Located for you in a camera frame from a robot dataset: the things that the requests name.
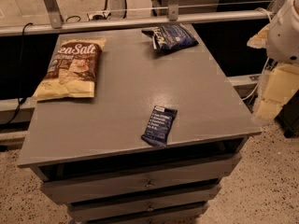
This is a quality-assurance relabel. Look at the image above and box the bottom grey drawer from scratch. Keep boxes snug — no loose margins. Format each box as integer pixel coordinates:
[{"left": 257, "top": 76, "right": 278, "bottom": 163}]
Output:
[{"left": 74, "top": 203, "right": 210, "bottom": 224}]

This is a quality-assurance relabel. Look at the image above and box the white cable right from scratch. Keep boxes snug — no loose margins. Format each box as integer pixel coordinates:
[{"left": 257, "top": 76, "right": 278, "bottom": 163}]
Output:
[{"left": 241, "top": 56, "right": 272, "bottom": 102}]

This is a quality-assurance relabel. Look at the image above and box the sea salt chip bag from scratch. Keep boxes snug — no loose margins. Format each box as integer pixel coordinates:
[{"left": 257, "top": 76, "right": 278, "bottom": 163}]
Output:
[{"left": 33, "top": 38, "right": 107, "bottom": 101}]

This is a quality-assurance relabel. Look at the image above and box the metal guard rail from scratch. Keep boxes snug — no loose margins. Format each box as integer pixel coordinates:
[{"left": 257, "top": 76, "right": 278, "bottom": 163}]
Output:
[{"left": 0, "top": 0, "right": 286, "bottom": 36}]

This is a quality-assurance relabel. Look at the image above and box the grey drawer cabinet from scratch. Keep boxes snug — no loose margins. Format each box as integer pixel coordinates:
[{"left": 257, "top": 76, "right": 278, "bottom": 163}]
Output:
[{"left": 17, "top": 23, "right": 263, "bottom": 224}]

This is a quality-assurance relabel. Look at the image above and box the blue chip bag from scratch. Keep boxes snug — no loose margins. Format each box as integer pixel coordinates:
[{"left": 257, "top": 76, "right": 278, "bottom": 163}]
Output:
[{"left": 142, "top": 24, "right": 199, "bottom": 52}]

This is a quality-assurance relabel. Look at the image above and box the white power strip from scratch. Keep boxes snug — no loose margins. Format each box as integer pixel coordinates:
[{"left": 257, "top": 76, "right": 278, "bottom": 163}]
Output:
[{"left": 87, "top": 13, "right": 110, "bottom": 21}]

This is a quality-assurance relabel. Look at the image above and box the blue rxbar blueberry bar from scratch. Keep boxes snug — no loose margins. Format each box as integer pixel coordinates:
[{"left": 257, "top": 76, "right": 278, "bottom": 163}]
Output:
[{"left": 141, "top": 105, "right": 178, "bottom": 148}]

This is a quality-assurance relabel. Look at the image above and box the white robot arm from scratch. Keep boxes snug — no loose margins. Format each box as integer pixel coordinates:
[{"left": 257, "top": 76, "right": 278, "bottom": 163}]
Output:
[{"left": 255, "top": 0, "right": 299, "bottom": 120}]

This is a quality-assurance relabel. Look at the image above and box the top grey drawer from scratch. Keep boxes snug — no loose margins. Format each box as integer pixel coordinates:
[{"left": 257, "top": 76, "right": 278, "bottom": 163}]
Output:
[{"left": 41, "top": 153, "right": 241, "bottom": 203}]

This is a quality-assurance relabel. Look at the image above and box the middle grey drawer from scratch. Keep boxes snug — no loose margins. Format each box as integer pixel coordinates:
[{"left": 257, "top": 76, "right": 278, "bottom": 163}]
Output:
[{"left": 67, "top": 185, "right": 222, "bottom": 222}]

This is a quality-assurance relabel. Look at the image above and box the grey drawer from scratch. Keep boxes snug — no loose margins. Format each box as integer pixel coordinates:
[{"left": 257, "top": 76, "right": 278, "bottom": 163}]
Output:
[
  {"left": 41, "top": 153, "right": 241, "bottom": 203},
  {"left": 74, "top": 203, "right": 210, "bottom": 224},
  {"left": 67, "top": 185, "right": 222, "bottom": 222}
]

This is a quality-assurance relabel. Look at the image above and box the black cable left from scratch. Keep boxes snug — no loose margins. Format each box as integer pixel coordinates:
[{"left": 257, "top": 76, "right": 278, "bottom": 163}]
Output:
[{"left": 0, "top": 21, "right": 34, "bottom": 126}]

